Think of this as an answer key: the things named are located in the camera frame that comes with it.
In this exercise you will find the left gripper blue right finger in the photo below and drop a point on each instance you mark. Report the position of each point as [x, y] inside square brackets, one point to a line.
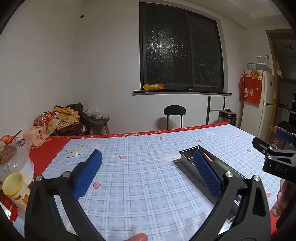
[207, 174]

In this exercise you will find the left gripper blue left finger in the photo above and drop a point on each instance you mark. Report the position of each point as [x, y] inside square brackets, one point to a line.
[85, 172]

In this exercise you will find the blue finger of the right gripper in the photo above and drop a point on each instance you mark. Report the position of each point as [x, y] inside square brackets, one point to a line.
[262, 146]
[286, 136]

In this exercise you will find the black metal utensil tray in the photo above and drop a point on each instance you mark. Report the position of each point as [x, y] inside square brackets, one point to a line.
[222, 170]

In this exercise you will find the person right hand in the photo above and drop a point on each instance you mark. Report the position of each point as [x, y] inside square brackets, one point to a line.
[284, 196]

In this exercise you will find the person left hand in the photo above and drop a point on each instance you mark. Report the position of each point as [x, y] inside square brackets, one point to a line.
[138, 237]

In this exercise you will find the brown trash bin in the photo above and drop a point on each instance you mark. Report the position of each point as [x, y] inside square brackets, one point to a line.
[273, 139]

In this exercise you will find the small paper card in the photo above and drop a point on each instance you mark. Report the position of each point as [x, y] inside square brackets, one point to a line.
[74, 152]

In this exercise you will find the white refrigerator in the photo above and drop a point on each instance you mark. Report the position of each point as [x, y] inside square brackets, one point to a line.
[256, 120]

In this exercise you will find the electric rice cooker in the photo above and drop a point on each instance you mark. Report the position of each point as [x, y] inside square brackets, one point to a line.
[228, 116]

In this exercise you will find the blue plaid table mat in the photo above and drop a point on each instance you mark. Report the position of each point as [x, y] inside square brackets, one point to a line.
[150, 180]

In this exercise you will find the grey stool with bag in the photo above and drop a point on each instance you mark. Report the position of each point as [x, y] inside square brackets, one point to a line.
[95, 121]

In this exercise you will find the snack packages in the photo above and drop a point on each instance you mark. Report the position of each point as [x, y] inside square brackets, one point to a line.
[43, 126]

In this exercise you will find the plastic bowl with lid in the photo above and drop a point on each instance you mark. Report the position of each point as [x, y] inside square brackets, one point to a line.
[20, 162]

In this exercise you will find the red cloth on refrigerator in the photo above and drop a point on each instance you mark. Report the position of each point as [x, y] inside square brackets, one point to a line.
[251, 86]

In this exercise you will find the yellow cartoon mug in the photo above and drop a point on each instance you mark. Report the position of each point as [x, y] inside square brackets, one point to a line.
[15, 187]

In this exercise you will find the black round stool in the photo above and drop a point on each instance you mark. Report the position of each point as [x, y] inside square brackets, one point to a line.
[174, 110]

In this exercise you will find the food container with chopstick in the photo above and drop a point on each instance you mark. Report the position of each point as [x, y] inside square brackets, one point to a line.
[8, 147]

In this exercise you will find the yellow snack bag on sill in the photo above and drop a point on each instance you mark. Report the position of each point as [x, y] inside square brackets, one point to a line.
[154, 87]

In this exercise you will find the black framed window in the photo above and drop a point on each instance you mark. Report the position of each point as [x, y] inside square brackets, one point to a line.
[179, 49]

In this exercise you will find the black folding chair frame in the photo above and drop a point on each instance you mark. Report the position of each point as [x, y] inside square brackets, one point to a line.
[214, 105]

